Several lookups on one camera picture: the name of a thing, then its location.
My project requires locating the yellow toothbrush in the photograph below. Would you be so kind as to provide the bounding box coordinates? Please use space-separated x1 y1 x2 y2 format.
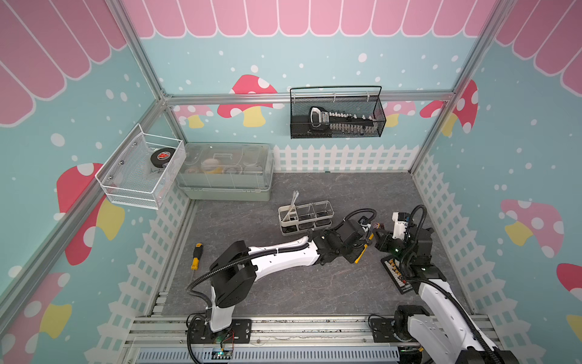
354 234 374 264

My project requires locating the grey toothbrush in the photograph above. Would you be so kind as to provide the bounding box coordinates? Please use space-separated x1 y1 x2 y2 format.
282 200 296 222

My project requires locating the beige toothbrush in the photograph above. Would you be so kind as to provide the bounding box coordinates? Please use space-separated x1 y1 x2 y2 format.
284 190 299 221

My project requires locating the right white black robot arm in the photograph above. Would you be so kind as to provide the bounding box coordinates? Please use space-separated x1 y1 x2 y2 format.
371 221 518 363

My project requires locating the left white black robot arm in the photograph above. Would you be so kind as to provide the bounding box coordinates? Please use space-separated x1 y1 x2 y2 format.
186 214 375 334

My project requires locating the beige toothbrush holder rack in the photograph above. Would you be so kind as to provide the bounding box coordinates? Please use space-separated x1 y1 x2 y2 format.
278 200 334 236

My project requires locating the socket bit set holder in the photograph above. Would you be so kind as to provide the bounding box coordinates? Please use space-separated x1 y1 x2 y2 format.
309 106 377 136

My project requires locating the yellow black screwdriver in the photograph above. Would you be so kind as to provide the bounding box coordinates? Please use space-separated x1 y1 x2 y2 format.
191 244 203 271

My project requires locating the green storage box clear lid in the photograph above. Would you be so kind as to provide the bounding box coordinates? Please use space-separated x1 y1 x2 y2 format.
177 143 274 202

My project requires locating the black red tape roll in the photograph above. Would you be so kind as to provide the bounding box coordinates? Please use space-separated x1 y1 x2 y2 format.
150 147 177 168

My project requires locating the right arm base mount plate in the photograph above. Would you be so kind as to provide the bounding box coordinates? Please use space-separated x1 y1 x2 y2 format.
367 314 407 344

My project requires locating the black wire wall basket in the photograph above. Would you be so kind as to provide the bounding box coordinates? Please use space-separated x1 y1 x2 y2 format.
289 86 386 139

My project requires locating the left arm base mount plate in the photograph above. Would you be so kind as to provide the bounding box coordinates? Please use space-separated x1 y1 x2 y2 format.
186 318 253 344

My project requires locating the white wire wall basket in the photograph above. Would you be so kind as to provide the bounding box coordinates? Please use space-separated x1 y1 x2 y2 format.
95 124 186 210

